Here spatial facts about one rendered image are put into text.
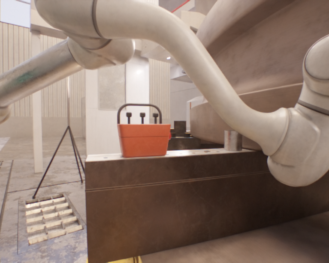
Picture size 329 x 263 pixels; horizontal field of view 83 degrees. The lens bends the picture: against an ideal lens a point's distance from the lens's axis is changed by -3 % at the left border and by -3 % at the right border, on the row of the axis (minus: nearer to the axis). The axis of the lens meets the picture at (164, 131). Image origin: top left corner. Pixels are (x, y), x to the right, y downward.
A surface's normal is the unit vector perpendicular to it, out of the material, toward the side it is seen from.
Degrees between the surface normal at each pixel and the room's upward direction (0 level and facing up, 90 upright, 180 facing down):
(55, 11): 122
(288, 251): 0
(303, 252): 0
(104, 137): 90
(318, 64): 88
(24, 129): 90
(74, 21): 137
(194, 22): 90
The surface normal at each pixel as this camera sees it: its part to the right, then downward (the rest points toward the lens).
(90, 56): -0.17, 0.87
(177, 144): -0.07, 0.04
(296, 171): -0.57, 0.32
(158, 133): 0.30, 0.16
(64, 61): 0.01, 0.58
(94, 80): 0.61, 0.04
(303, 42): -0.92, 0.02
